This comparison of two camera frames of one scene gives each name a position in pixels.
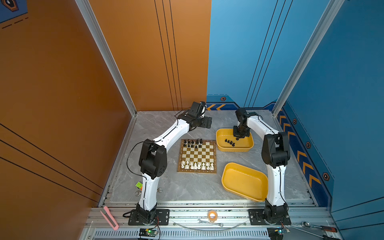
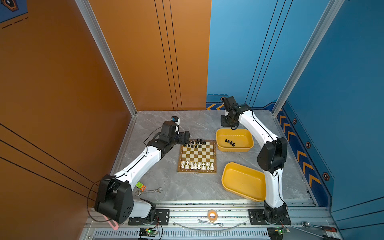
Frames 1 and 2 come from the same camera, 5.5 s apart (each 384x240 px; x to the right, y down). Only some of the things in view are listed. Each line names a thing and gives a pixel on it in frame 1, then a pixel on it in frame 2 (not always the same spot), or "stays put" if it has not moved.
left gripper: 206,124 -> 182,141
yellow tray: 227,142 stays put
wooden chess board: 197,156 stays put
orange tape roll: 212,216 stays put
